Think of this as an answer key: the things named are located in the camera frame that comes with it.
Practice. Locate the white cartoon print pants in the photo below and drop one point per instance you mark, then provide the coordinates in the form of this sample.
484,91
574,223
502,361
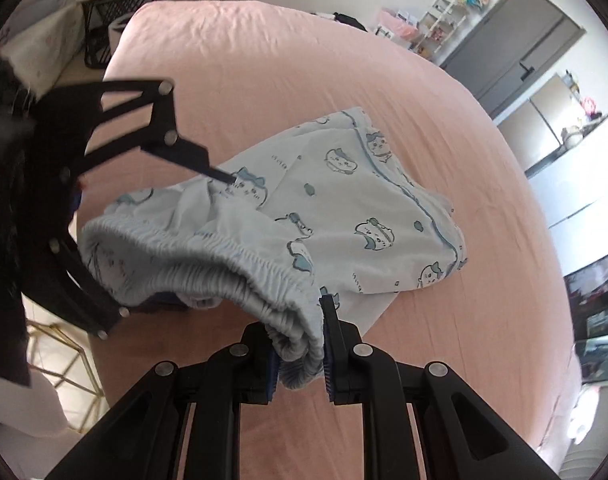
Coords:
359,200

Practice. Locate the black glass cabinet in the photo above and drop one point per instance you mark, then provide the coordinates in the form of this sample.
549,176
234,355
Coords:
599,310

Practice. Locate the white wardrobe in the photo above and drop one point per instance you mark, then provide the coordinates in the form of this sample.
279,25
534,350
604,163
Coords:
579,195

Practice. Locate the black bag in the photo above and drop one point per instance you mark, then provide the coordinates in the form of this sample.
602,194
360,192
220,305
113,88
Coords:
349,20

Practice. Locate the pink plush toy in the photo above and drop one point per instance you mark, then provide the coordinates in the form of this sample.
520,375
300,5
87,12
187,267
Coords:
590,106

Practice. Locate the white shelf rack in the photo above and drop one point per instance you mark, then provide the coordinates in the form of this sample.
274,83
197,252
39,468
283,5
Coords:
441,25

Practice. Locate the white printed box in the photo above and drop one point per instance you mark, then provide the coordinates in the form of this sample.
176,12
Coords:
384,31

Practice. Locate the pink bed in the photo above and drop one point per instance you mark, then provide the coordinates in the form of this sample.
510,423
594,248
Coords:
284,60

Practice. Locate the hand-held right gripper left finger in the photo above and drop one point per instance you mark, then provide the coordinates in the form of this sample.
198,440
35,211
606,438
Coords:
271,375

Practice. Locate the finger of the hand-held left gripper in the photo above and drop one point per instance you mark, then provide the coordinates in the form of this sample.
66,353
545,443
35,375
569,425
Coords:
84,305
164,125

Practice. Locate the black table with white top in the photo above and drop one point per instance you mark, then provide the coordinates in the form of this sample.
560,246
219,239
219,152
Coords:
134,0

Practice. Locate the white printed cloth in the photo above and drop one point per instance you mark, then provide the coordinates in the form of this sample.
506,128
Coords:
44,35

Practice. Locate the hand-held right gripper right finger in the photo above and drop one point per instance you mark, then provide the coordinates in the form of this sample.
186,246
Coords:
329,360

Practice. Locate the grey wardrobe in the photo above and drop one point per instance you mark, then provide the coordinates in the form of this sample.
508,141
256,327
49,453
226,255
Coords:
509,45

